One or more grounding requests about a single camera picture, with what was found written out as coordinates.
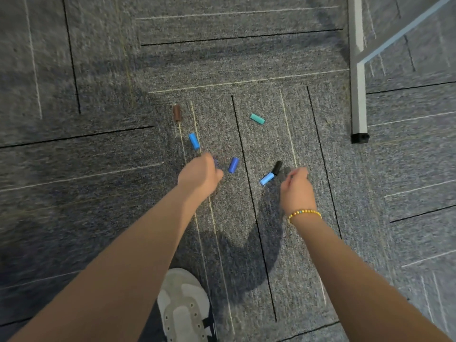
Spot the person's left hand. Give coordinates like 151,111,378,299
177,152,224,207

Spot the person's right hand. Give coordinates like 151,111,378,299
279,167,318,219

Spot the group of cool-coloured marker caps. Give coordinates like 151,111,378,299
172,104,284,187

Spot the person's left forearm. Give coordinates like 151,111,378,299
9,185,200,342

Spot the person's right forearm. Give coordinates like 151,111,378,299
288,213,453,342

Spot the person's grey sneaker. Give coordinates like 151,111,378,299
157,268,217,342

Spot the mobile whiteboard with stand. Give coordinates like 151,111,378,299
348,0,456,145

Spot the gold bead bracelet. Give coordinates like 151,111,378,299
286,209,323,225

